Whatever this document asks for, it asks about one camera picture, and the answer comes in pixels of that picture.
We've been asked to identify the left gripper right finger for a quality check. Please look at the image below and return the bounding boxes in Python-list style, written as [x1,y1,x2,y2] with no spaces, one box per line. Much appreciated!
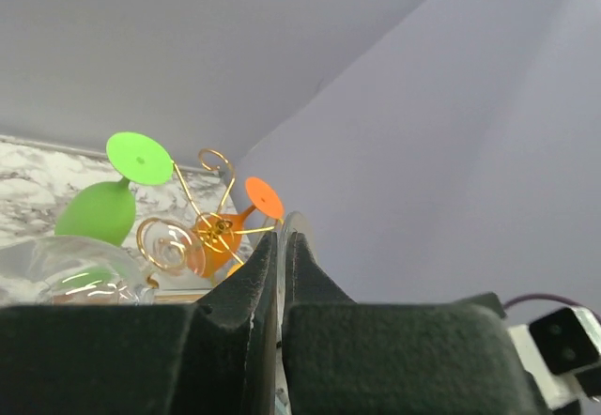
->
[283,233,547,414]

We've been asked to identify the clear wine glass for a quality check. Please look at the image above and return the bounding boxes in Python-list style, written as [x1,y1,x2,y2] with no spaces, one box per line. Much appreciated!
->
[136,219,206,276]
[1,236,210,307]

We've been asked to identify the gold wire wine glass rack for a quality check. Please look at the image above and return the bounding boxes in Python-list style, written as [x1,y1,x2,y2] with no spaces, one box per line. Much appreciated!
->
[136,148,285,289]

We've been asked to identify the green plastic wine glass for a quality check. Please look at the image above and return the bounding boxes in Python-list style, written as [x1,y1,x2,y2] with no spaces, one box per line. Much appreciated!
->
[54,131,174,248]

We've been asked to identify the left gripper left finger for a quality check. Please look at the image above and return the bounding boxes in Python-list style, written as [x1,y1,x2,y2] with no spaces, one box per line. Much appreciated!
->
[1,234,278,414]

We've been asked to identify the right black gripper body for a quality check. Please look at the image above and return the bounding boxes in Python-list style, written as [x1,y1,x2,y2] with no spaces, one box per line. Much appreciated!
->
[456,292,506,319]

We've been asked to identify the yellow plastic wine glass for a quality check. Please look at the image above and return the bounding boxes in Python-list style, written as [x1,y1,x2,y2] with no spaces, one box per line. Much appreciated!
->
[226,264,242,278]

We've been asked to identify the orange plastic wine glass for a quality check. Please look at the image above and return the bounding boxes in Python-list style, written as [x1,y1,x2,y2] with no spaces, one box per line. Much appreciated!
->
[192,177,285,280]

